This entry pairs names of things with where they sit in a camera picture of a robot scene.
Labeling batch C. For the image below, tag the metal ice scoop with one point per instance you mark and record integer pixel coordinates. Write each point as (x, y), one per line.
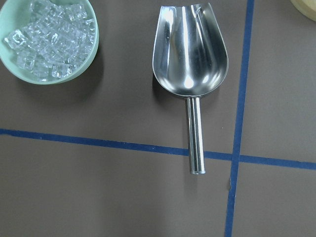
(190, 60)

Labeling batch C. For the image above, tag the green bowl of ice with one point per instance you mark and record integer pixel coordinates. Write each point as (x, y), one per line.
(48, 41)

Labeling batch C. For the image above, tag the wooden mug tree stand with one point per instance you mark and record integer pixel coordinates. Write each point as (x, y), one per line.
(306, 7)

